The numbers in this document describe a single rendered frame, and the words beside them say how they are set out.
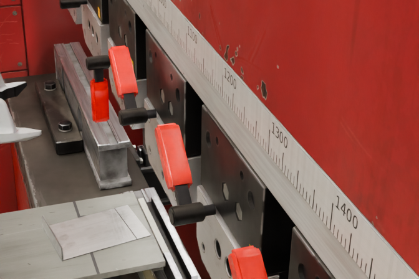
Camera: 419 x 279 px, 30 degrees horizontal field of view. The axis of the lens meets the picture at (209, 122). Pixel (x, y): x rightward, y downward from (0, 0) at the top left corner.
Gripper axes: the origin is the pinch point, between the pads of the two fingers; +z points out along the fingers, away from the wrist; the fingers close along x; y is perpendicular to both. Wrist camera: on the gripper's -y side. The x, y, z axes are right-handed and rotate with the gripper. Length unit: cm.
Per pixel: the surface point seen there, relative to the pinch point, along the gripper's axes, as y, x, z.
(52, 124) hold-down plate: -27, 48, 8
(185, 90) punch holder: 15.3, -29.4, 11.3
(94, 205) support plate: -17.8, 2.3, 7.9
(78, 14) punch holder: 2.3, 30.5, 11.3
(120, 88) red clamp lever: 10.3, -17.1, 7.7
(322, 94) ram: 27, -57, 11
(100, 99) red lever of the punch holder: 1.3, -0.9, 8.5
